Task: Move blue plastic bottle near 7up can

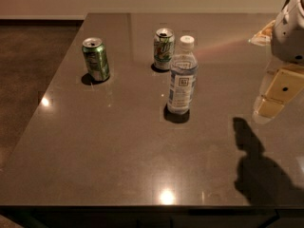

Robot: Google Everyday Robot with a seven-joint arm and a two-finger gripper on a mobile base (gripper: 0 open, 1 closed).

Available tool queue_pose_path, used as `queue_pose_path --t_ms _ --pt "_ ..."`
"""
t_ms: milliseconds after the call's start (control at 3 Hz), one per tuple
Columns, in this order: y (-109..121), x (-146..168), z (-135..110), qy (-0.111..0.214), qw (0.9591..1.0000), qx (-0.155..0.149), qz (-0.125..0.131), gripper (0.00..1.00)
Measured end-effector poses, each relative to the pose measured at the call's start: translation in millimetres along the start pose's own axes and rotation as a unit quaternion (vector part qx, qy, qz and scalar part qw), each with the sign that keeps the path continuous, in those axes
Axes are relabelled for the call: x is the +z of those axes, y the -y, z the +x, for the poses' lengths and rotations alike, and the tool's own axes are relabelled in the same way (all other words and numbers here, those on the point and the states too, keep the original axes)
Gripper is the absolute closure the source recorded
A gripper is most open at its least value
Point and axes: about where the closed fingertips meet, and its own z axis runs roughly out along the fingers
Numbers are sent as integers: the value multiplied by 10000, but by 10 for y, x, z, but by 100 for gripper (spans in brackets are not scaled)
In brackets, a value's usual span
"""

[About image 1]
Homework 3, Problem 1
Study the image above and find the white green 7up can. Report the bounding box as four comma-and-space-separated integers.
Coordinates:
154, 28, 175, 70

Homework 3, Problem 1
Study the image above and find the green soda can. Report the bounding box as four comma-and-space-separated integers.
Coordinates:
82, 37, 110, 82

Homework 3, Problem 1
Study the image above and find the clear blue-label plastic bottle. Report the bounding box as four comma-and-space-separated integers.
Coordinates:
167, 35, 199, 115

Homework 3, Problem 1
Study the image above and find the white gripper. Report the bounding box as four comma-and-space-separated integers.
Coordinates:
249, 0, 304, 124

